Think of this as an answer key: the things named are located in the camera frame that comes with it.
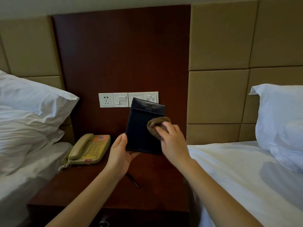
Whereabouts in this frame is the person's right forearm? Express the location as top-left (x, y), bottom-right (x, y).
top-left (179, 159), bottom-right (264, 227)

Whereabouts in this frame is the beige telephone cord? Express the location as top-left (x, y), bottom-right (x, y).
top-left (57, 160), bottom-right (71, 174)

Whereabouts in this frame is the beige padded headboard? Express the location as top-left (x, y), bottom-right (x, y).
top-left (186, 0), bottom-right (303, 146)

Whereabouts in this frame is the white bed cover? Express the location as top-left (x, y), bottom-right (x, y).
top-left (187, 140), bottom-right (303, 227)

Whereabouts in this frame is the white socket and switch panel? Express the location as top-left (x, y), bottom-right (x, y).
top-left (98, 93), bottom-right (129, 108)

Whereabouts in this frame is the brown cleaning cloth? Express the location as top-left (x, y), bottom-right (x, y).
top-left (146, 116), bottom-right (172, 141)

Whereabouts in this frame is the person's left forearm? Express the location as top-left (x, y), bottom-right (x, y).
top-left (45, 169), bottom-right (119, 227)

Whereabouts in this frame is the person's left hand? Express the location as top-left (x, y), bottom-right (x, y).
top-left (103, 133), bottom-right (141, 181)

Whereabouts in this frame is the black pen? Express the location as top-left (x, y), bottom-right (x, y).
top-left (125, 172), bottom-right (140, 189)

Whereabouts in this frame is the yellow corded telephone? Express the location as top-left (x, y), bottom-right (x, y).
top-left (62, 133), bottom-right (111, 166)

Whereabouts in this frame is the white four-button switch panel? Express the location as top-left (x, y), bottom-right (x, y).
top-left (128, 91), bottom-right (159, 108)

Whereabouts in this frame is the dark blue scribbled pouch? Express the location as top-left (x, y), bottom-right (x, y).
top-left (125, 97), bottom-right (166, 156)

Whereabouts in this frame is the white bed sheet mattress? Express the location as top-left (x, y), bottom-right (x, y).
top-left (0, 142), bottom-right (73, 227)

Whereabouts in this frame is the person's right hand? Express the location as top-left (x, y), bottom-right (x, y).
top-left (154, 121), bottom-right (192, 168)

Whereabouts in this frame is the crumpled white pillow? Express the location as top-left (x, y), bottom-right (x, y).
top-left (0, 105), bottom-right (65, 177)

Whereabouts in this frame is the dark wooden nightstand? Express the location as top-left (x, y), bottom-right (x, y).
top-left (27, 145), bottom-right (190, 213)

